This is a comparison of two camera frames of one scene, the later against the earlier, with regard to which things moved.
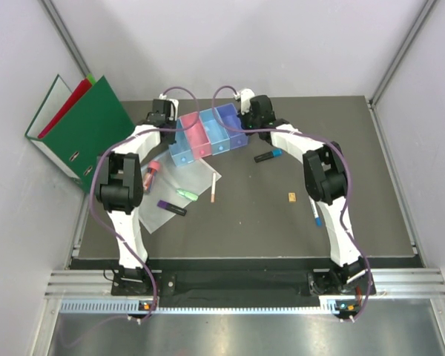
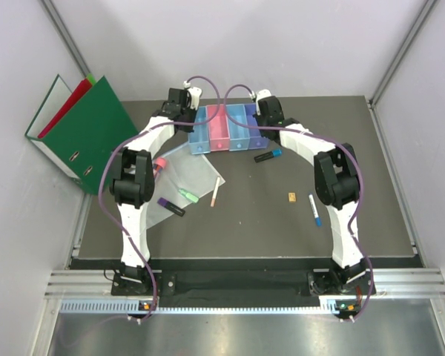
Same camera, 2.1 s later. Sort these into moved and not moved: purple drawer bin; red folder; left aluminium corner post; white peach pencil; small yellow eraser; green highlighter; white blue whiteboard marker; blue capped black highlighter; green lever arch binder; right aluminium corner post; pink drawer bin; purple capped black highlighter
Moved: white peach pencil; purple drawer bin; pink drawer bin
Not moved: purple capped black highlighter; green lever arch binder; left aluminium corner post; green highlighter; small yellow eraser; right aluminium corner post; red folder; white blue whiteboard marker; blue capped black highlighter
